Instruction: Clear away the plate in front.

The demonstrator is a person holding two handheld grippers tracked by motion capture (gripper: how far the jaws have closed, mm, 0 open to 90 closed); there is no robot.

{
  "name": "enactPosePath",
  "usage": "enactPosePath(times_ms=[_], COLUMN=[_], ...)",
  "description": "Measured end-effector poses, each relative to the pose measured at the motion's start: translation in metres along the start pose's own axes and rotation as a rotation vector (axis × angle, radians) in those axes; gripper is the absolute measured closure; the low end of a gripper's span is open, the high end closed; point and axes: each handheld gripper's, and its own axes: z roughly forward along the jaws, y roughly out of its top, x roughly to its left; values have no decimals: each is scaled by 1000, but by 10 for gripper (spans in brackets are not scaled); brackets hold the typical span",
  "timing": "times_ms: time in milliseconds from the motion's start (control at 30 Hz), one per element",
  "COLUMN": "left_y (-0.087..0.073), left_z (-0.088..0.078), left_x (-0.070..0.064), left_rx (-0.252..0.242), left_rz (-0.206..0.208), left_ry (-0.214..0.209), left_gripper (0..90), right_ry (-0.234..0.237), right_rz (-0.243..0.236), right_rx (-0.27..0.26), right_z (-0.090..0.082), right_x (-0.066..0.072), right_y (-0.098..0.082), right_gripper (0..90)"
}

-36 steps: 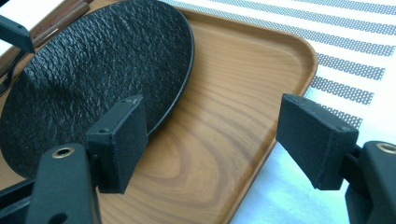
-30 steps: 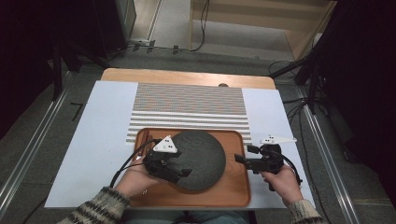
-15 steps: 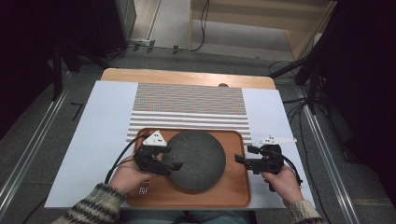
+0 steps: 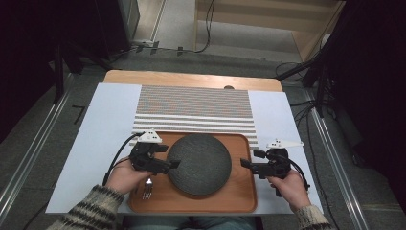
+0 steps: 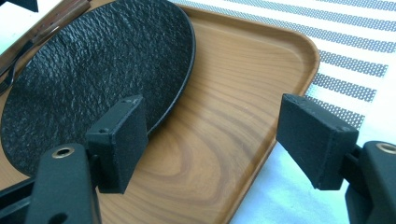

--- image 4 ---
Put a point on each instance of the brown wooden tray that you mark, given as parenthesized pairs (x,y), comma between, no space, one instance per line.
(242,191)

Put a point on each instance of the white table sheet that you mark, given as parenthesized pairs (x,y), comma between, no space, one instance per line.
(95,127)

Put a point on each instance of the dark grey round plate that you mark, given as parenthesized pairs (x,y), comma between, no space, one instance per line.
(201,166)

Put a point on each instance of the light wooden shelf unit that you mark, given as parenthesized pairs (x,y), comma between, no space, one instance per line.
(223,8)

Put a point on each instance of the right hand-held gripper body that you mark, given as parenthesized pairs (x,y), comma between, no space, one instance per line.
(277,163)

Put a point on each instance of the person's right hand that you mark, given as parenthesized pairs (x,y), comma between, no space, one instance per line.
(292,188)

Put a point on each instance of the dark grey cabinet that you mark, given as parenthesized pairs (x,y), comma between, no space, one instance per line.
(124,19)

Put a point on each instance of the metal floor rail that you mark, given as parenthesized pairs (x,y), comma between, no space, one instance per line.
(32,153)
(335,166)

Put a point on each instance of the person's left hand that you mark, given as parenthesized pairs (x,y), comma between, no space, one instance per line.
(126,179)

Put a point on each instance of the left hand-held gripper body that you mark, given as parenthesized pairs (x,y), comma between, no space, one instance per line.
(143,156)

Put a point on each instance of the black metal stand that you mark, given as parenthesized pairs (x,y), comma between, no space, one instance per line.
(58,76)
(320,96)

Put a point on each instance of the striped woven placemat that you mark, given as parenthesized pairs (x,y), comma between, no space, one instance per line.
(191,102)

